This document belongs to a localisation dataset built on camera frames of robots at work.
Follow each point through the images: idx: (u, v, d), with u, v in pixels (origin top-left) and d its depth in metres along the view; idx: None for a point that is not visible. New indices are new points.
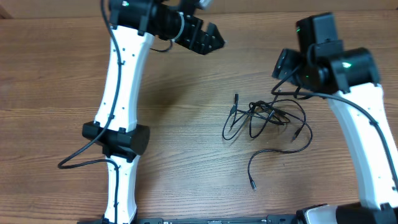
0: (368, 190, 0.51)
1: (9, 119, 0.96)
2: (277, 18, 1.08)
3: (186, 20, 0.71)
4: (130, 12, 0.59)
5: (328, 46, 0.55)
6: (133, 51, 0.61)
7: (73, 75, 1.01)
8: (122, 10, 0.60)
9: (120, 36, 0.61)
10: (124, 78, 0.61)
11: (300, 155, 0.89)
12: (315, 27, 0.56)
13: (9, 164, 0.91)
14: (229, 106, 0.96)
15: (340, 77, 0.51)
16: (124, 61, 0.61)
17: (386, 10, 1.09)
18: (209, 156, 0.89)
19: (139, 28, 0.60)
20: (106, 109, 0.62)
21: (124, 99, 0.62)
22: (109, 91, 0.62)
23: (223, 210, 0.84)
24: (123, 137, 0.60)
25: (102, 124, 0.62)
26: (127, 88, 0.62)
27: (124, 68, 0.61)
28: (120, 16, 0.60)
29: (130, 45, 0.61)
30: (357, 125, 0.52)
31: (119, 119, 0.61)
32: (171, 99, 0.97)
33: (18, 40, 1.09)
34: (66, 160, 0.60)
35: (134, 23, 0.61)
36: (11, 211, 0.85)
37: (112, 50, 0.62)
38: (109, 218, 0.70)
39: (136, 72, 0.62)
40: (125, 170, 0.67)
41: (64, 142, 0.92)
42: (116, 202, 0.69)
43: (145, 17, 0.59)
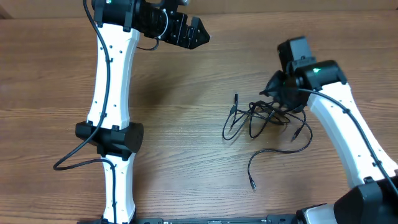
0: (353, 172, 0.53)
1: (9, 119, 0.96)
2: (277, 18, 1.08)
3: (170, 17, 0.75)
4: (114, 9, 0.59)
5: (303, 61, 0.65)
6: (120, 48, 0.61)
7: (73, 74, 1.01)
8: (106, 8, 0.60)
9: (107, 34, 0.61)
10: (112, 76, 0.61)
11: (300, 155, 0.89)
12: (291, 47, 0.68)
13: (9, 164, 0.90)
14: (229, 106, 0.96)
15: (312, 80, 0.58)
16: (112, 58, 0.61)
17: (385, 10, 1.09)
18: (209, 156, 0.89)
19: (125, 25, 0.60)
20: (97, 107, 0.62)
21: (115, 97, 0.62)
22: (99, 90, 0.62)
23: (223, 210, 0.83)
24: (116, 134, 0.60)
25: (95, 122, 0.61)
26: (117, 86, 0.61)
27: (112, 65, 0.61)
28: (104, 14, 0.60)
29: (117, 42, 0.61)
30: (333, 115, 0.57)
31: (111, 117, 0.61)
32: (170, 99, 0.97)
33: (18, 40, 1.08)
34: (61, 162, 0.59)
35: (117, 20, 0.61)
36: (11, 211, 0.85)
37: (99, 48, 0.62)
38: (108, 218, 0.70)
39: (125, 68, 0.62)
40: (121, 169, 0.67)
41: (64, 142, 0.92)
42: (115, 202, 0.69)
43: (129, 12, 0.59)
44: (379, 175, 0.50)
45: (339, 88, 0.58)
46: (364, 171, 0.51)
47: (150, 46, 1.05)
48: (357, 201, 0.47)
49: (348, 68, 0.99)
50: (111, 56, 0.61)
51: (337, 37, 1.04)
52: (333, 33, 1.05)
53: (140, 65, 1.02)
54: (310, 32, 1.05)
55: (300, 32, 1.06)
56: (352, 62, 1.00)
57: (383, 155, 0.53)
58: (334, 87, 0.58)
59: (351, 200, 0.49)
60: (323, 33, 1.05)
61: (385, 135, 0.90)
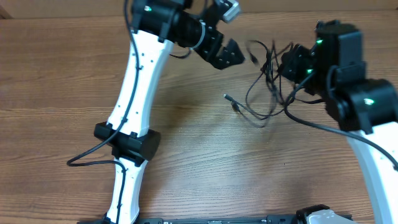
0: None
1: (9, 119, 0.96)
2: (277, 18, 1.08)
3: (208, 31, 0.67)
4: (153, 18, 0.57)
5: (351, 72, 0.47)
6: (152, 57, 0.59)
7: (73, 75, 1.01)
8: (144, 15, 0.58)
9: (141, 41, 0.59)
10: (140, 84, 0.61)
11: (300, 155, 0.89)
12: (340, 48, 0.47)
13: (9, 165, 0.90)
14: (229, 106, 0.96)
15: (358, 108, 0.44)
16: (142, 66, 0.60)
17: (385, 10, 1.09)
18: (209, 156, 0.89)
19: (160, 35, 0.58)
20: (120, 112, 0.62)
21: (138, 104, 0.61)
22: (124, 94, 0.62)
23: (223, 210, 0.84)
24: (134, 142, 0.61)
25: (115, 126, 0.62)
26: (142, 94, 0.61)
27: (141, 73, 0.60)
28: (141, 20, 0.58)
29: (149, 51, 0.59)
30: (379, 169, 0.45)
31: (130, 124, 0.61)
32: (172, 99, 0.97)
33: (18, 39, 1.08)
34: (76, 158, 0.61)
35: (153, 28, 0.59)
36: (12, 211, 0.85)
37: (131, 54, 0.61)
38: (111, 219, 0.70)
39: (153, 78, 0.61)
40: (132, 174, 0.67)
41: (64, 142, 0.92)
42: (120, 204, 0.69)
43: (166, 23, 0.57)
44: None
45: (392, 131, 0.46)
46: None
47: None
48: None
49: None
50: (142, 64, 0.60)
51: None
52: None
53: None
54: (310, 32, 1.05)
55: (300, 32, 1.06)
56: None
57: None
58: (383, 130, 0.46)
59: None
60: None
61: None
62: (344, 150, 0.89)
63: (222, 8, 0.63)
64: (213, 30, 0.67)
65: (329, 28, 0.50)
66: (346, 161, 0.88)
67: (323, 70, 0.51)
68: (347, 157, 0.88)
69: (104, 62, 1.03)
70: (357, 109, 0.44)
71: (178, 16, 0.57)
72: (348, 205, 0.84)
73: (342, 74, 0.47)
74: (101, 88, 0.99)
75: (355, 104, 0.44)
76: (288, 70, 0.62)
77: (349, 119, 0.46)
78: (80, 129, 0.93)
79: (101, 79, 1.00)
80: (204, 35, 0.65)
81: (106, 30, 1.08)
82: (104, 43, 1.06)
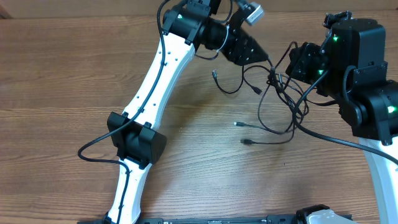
0: None
1: (9, 119, 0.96)
2: (277, 18, 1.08)
3: (232, 33, 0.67)
4: (183, 24, 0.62)
5: (369, 73, 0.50)
6: (177, 56, 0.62)
7: (73, 74, 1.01)
8: (175, 22, 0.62)
9: (169, 41, 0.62)
10: (161, 78, 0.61)
11: (300, 155, 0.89)
12: (360, 47, 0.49)
13: (9, 165, 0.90)
14: (229, 106, 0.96)
15: (378, 114, 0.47)
16: (167, 63, 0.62)
17: (385, 10, 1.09)
18: (209, 156, 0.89)
19: (188, 38, 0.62)
20: (137, 102, 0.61)
21: (157, 96, 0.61)
22: (145, 86, 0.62)
23: (223, 210, 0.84)
24: (146, 132, 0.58)
25: (130, 115, 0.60)
26: (163, 88, 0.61)
27: (164, 69, 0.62)
28: (172, 25, 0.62)
29: (176, 50, 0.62)
30: (392, 180, 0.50)
31: (147, 114, 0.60)
32: (174, 99, 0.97)
33: (18, 39, 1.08)
34: (87, 145, 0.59)
35: (181, 33, 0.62)
36: (12, 211, 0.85)
37: (158, 52, 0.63)
38: (112, 218, 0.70)
39: (174, 75, 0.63)
40: (135, 175, 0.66)
41: (64, 142, 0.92)
42: (122, 205, 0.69)
43: (194, 30, 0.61)
44: None
45: None
46: None
47: (150, 46, 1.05)
48: None
49: None
50: (166, 61, 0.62)
51: None
52: None
53: (140, 65, 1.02)
54: (310, 32, 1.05)
55: (300, 32, 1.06)
56: None
57: None
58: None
59: None
60: (324, 33, 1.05)
61: None
62: (343, 150, 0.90)
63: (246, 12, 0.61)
64: (237, 32, 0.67)
65: (347, 25, 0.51)
66: (346, 161, 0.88)
67: (338, 70, 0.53)
68: (347, 157, 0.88)
69: (104, 62, 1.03)
70: (377, 116, 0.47)
71: (204, 25, 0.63)
72: (348, 205, 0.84)
73: (357, 78, 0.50)
74: (101, 88, 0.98)
75: (375, 111, 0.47)
76: (298, 70, 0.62)
77: (366, 123, 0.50)
78: (80, 129, 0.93)
79: (101, 79, 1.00)
80: (227, 37, 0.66)
81: (106, 30, 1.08)
82: (104, 43, 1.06)
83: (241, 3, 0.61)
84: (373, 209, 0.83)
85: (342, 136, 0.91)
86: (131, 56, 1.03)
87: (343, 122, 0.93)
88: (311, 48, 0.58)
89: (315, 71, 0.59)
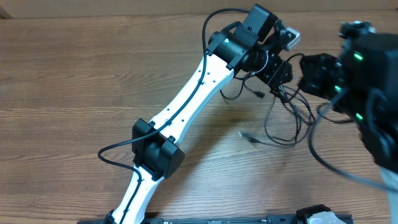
0: None
1: (9, 119, 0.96)
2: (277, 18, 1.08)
3: (271, 58, 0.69)
4: (229, 49, 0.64)
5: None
6: (216, 78, 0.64)
7: (73, 75, 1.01)
8: (221, 44, 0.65)
9: (211, 63, 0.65)
10: (196, 97, 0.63)
11: (300, 155, 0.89)
12: (388, 71, 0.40)
13: (9, 164, 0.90)
14: (230, 106, 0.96)
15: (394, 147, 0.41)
16: (204, 82, 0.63)
17: (385, 10, 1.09)
18: (209, 156, 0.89)
19: (230, 63, 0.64)
20: (166, 114, 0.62)
21: (186, 113, 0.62)
22: (177, 101, 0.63)
23: (223, 210, 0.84)
24: (168, 145, 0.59)
25: (157, 125, 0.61)
26: (195, 106, 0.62)
27: (200, 88, 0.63)
28: (218, 48, 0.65)
29: (216, 72, 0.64)
30: None
31: (173, 127, 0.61)
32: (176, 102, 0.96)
33: (18, 39, 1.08)
34: (111, 146, 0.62)
35: (224, 56, 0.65)
36: (12, 211, 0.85)
37: (198, 70, 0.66)
38: (115, 219, 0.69)
39: (208, 96, 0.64)
40: (146, 185, 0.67)
41: (64, 142, 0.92)
42: (127, 208, 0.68)
43: (239, 56, 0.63)
44: None
45: None
46: None
47: (150, 46, 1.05)
48: None
49: None
50: (204, 81, 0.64)
51: (337, 37, 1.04)
52: (333, 32, 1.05)
53: (140, 65, 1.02)
54: (310, 32, 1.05)
55: (300, 32, 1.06)
56: None
57: None
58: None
59: None
60: (323, 33, 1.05)
61: None
62: (343, 150, 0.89)
63: (285, 38, 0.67)
64: (275, 57, 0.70)
65: (372, 40, 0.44)
66: (346, 161, 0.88)
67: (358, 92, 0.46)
68: (347, 157, 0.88)
69: (104, 62, 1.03)
70: None
71: (248, 53, 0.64)
72: (348, 205, 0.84)
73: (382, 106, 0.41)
74: (101, 88, 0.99)
75: None
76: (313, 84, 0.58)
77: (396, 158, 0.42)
78: (79, 129, 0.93)
79: (101, 79, 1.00)
80: (267, 61, 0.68)
81: (106, 30, 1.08)
82: (104, 43, 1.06)
83: (280, 29, 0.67)
84: (374, 209, 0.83)
85: (342, 136, 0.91)
86: (131, 56, 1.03)
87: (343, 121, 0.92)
88: (328, 61, 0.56)
89: (330, 88, 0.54)
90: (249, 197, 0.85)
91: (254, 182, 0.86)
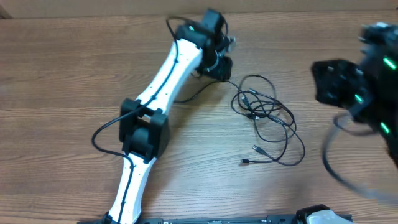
0: None
1: (9, 119, 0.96)
2: (277, 18, 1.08)
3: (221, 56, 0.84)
4: (193, 35, 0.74)
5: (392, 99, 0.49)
6: (188, 56, 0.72)
7: (73, 75, 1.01)
8: (187, 32, 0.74)
9: (182, 45, 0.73)
10: (174, 73, 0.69)
11: (300, 156, 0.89)
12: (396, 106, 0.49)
13: (8, 164, 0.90)
14: (229, 106, 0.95)
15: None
16: (179, 61, 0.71)
17: (385, 10, 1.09)
18: (209, 156, 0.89)
19: (198, 45, 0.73)
20: (150, 91, 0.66)
21: (168, 88, 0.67)
22: (158, 79, 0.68)
23: (223, 210, 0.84)
24: (157, 116, 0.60)
25: (143, 101, 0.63)
26: (175, 80, 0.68)
27: (176, 65, 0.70)
28: (184, 35, 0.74)
29: (188, 52, 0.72)
30: None
31: (159, 101, 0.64)
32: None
33: (18, 39, 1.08)
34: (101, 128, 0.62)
35: (191, 41, 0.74)
36: (12, 211, 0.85)
37: (171, 53, 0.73)
38: (113, 216, 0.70)
39: (184, 73, 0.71)
40: (139, 171, 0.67)
41: (64, 142, 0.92)
42: (124, 201, 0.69)
43: (204, 40, 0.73)
44: None
45: None
46: None
47: (150, 46, 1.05)
48: None
49: None
50: (179, 59, 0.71)
51: (337, 37, 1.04)
52: (334, 33, 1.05)
53: (140, 65, 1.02)
54: (310, 32, 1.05)
55: (300, 32, 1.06)
56: None
57: None
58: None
59: None
60: (324, 33, 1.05)
61: None
62: (344, 150, 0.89)
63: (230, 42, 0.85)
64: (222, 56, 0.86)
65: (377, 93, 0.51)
66: (346, 161, 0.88)
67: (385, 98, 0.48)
68: (347, 158, 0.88)
69: (103, 62, 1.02)
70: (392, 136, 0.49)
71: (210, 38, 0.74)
72: (347, 205, 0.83)
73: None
74: (101, 88, 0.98)
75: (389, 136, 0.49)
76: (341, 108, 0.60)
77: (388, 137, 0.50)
78: (79, 129, 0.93)
79: (101, 79, 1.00)
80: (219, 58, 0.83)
81: (107, 30, 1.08)
82: (104, 43, 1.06)
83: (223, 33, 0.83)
84: (373, 209, 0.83)
85: (342, 136, 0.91)
86: (131, 56, 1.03)
87: None
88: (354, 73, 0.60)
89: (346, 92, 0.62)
90: (249, 198, 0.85)
91: (253, 182, 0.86)
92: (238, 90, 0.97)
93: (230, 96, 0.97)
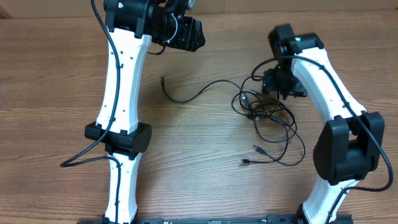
0: (322, 105, 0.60)
1: (9, 118, 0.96)
2: (277, 18, 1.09)
3: (179, 21, 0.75)
4: (128, 12, 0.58)
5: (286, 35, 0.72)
6: (131, 54, 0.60)
7: (73, 75, 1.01)
8: (118, 13, 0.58)
9: (118, 39, 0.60)
10: (123, 81, 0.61)
11: (298, 155, 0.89)
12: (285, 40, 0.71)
13: (9, 164, 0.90)
14: (229, 106, 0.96)
15: (295, 48, 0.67)
16: (122, 64, 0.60)
17: (385, 10, 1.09)
18: (209, 156, 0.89)
19: (137, 31, 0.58)
20: (107, 111, 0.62)
21: (124, 102, 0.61)
22: (109, 94, 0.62)
23: (223, 210, 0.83)
24: (124, 140, 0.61)
25: (104, 126, 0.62)
26: (127, 89, 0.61)
27: (122, 71, 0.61)
28: (116, 18, 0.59)
29: (128, 48, 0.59)
30: (310, 72, 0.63)
31: (119, 122, 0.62)
32: (158, 117, 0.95)
33: (18, 39, 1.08)
34: (72, 160, 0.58)
35: (127, 25, 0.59)
36: (11, 211, 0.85)
37: (110, 53, 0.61)
38: (110, 218, 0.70)
39: (135, 73, 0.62)
40: (127, 168, 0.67)
41: (64, 142, 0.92)
42: (117, 201, 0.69)
43: (142, 18, 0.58)
44: (347, 114, 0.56)
45: (313, 70, 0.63)
46: (335, 113, 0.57)
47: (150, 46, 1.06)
48: (328, 135, 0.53)
49: (348, 68, 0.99)
50: (122, 62, 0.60)
51: (337, 37, 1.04)
52: (334, 33, 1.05)
53: None
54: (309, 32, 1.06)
55: (300, 32, 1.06)
56: (352, 61, 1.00)
57: (332, 96, 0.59)
58: (313, 53, 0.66)
59: (326, 139, 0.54)
60: (323, 33, 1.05)
61: (386, 135, 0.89)
62: None
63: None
64: (181, 18, 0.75)
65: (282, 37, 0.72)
66: None
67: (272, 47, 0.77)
68: None
69: (103, 62, 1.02)
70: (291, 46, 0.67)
71: (152, 6, 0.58)
72: (349, 205, 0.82)
73: (283, 33, 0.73)
74: (101, 88, 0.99)
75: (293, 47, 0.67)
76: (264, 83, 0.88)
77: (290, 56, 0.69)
78: (79, 129, 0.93)
79: (101, 79, 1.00)
80: (177, 27, 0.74)
81: None
82: (104, 43, 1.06)
83: None
84: (374, 209, 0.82)
85: None
86: None
87: None
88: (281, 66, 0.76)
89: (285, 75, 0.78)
90: (249, 198, 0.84)
91: (252, 182, 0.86)
92: (239, 89, 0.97)
93: (230, 96, 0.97)
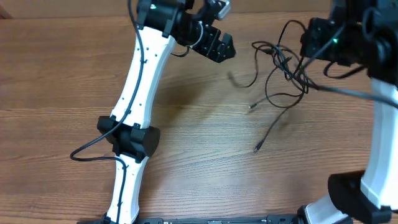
0: (379, 173, 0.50)
1: (9, 118, 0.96)
2: (278, 18, 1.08)
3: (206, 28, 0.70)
4: (158, 14, 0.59)
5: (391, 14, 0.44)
6: (156, 51, 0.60)
7: (73, 75, 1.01)
8: (149, 14, 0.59)
9: (146, 36, 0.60)
10: (144, 77, 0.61)
11: (300, 155, 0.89)
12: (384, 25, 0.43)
13: (9, 164, 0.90)
14: (229, 106, 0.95)
15: None
16: (147, 60, 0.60)
17: None
18: (209, 156, 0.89)
19: (165, 30, 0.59)
20: (123, 104, 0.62)
21: (142, 96, 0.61)
22: (129, 88, 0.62)
23: (223, 210, 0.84)
24: (136, 132, 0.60)
25: (118, 117, 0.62)
26: (146, 85, 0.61)
27: (145, 66, 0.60)
28: (147, 18, 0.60)
29: (154, 45, 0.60)
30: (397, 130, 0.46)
31: (134, 116, 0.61)
32: (160, 117, 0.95)
33: (18, 39, 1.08)
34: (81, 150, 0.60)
35: (157, 26, 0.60)
36: (12, 211, 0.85)
37: (136, 48, 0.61)
38: (111, 218, 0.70)
39: (157, 72, 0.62)
40: (132, 171, 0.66)
41: (64, 142, 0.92)
42: (120, 202, 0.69)
43: (171, 20, 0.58)
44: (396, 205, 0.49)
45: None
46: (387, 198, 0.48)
47: None
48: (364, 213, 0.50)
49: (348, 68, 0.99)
50: (146, 57, 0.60)
51: None
52: None
53: None
54: None
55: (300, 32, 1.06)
56: None
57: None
58: None
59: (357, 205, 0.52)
60: None
61: None
62: (344, 150, 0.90)
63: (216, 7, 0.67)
64: (209, 27, 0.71)
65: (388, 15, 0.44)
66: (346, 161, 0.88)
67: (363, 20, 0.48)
68: (347, 157, 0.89)
69: (103, 62, 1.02)
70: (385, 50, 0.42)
71: (181, 12, 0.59)
72: None
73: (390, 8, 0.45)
74: (101, 88, 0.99)
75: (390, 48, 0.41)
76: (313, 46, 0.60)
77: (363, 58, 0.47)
78: (79, 129, 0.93)
79: (101, 79, 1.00)
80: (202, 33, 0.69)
81: (107, 30, 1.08)
82: (104, 43, 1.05)
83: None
84: None
85: (342, 136, 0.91)
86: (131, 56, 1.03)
87: (343, 122, 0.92)
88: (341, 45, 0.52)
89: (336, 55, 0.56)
90: (248, 198, 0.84)
91: (252, 181, 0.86)
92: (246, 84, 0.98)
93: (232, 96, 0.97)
